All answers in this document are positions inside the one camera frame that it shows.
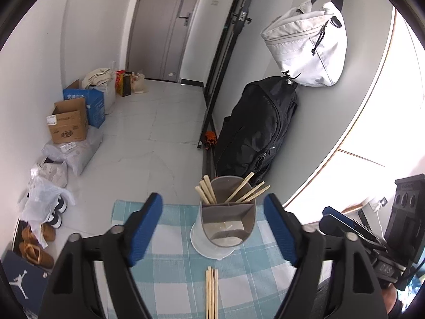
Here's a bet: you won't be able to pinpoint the brown cardboard box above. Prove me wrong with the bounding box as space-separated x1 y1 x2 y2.
46 98 88 144

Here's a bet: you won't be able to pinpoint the black white sneakers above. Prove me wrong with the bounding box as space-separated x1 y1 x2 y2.
47 196 68 229

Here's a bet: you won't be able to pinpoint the person right hand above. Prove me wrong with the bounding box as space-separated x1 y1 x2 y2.
382 284 398 314

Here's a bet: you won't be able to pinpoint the black sliding door frame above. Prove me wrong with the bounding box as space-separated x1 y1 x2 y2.
197 0 252 148

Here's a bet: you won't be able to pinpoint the teal checkered tablecloth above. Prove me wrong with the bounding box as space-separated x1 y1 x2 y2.
130 204 295 318

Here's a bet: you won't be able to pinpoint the red yellow bag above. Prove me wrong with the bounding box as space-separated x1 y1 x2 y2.
115 70 133 97

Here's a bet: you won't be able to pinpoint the white plastic bag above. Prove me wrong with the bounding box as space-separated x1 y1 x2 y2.
19 161 76 248

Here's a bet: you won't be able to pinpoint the white grey utensil holder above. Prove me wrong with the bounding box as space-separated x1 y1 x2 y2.
189 176 256 261

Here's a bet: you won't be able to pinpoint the brown boots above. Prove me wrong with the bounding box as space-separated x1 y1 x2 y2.
19 223 56 269

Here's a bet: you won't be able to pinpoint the black backpack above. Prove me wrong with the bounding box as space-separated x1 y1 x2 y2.
214 76 298 186

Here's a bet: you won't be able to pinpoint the navy shoe box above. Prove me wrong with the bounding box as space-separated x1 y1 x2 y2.
2 251 50 318

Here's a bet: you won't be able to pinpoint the beige cloth bag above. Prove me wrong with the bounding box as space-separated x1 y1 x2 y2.
81 68 114 89

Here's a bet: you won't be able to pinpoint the grey door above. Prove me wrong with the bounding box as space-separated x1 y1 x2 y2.
125 0 199 82

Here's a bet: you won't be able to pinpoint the blue cardboard box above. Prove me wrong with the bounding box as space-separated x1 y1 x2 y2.
63 79 105 129

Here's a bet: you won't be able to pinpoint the white sling bag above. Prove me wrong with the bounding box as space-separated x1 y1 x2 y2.
261 0 347 87

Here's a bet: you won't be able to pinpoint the grey plastic parcel bag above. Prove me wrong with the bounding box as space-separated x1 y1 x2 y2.
42 126 103 177

